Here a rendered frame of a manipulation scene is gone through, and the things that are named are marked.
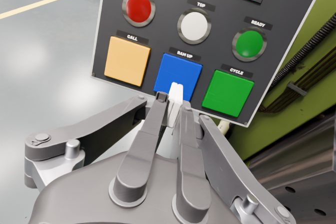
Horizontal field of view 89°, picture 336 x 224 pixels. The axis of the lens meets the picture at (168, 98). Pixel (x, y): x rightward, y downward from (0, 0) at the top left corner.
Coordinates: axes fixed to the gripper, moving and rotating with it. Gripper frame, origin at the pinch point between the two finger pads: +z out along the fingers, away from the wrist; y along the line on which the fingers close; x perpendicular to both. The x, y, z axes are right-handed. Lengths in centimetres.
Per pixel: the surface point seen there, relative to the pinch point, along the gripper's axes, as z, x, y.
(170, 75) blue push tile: 12.5, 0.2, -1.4
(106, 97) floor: 115, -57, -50
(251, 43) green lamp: 12.8, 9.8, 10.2
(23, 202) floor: 44, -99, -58
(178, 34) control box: 13.2, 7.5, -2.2
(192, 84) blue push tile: 12.5, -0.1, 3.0
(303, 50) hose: 30.2, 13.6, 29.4
